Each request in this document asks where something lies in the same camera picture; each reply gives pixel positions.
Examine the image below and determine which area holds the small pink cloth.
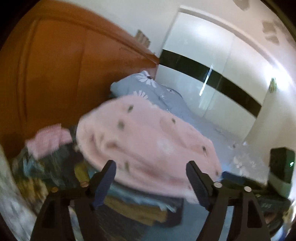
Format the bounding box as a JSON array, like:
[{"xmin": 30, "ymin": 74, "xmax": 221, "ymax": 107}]
[{"xmin": 25, "ymin": 124, "xmax": 73, "ymax": 159}]

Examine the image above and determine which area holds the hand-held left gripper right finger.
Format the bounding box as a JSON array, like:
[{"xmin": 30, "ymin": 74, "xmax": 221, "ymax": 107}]
[{"xmin": 186, "ymin": 160, "xmax": 271, "ymax": 241}]

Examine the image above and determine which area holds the green hanging plant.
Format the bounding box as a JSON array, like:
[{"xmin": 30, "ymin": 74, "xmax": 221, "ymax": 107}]
[{"xmin": 268, "ymin": 77, "xmax": 278, "ymax": 94}]

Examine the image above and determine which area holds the blue fleece blanket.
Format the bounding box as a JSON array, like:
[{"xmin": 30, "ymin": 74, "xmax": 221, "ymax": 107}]
[{"xmin": 97, "ymin": 197, "xmax": 234, "ymax": 241}]

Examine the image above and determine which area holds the light blue folded garment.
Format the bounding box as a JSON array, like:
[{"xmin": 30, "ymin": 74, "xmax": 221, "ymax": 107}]
[{"xmin": 107, "ymin": 182, "xmax": 177, "ymax": 212}]

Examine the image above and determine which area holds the pink floral sheet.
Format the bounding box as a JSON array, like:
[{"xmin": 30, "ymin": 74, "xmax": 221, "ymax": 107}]
[{"xmin": 0, "ymin": 144, "xmax": 47, "ymax": 241}]

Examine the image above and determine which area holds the dark floral bed blanket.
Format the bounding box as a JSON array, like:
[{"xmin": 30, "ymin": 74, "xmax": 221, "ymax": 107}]
[{"xmin": 11, "ymin": 125, "xmax": 88, "ymax": 209}]

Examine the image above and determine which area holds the white wardrobe with black stripe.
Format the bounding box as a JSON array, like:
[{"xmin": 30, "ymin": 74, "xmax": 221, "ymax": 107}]
[{"xmin": 154, "ymin": 6, "xmax": 296, "ymax": 144}]

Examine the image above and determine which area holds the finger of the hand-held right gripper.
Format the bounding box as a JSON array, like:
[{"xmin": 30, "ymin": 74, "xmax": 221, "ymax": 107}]
[{"xmin": 221, "ymin": 171, "xmax": 270, "ymax": 189}]

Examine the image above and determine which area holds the pink fleece garment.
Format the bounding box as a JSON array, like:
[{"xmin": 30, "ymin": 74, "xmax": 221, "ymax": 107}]
[{"xmin": 75, "ymin": 95, "xmax": 223, "ymax": 204}]

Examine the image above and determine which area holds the wooden bed headboard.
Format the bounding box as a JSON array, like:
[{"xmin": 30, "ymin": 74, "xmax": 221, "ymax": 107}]
[{"xmin": 0, "ymin": 0, "xmax": 160, "ymax": 158}]

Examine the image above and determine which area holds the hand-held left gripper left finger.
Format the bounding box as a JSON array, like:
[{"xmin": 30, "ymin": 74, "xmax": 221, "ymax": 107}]
[{"xmin": 30, "ymin": 159, "xmax": 117, "ymax": 241}]

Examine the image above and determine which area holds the grey daisy print quilt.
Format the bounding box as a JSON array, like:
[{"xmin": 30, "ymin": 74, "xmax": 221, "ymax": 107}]
[{"xmin": 110, "ymin": 70, "xmax": 271, "ymax": 183}]

